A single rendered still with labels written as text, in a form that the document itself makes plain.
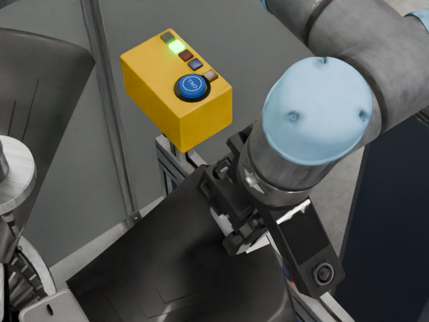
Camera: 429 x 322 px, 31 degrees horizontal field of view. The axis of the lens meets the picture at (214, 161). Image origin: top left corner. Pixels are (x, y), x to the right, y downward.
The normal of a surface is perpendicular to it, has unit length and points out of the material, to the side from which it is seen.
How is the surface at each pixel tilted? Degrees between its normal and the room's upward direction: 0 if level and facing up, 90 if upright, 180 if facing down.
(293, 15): 76
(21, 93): 34
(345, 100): 17
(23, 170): 0
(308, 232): 46
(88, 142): 90
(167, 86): 0
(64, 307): 6
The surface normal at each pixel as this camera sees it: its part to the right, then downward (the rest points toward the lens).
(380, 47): -0.12, -0.70
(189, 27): 0.61, 0.64
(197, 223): 0.11, -0.45
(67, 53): 0.07, -0.10
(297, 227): 0.41, 0.07
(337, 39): -0.68, 0.09
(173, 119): -0.79, 0.50
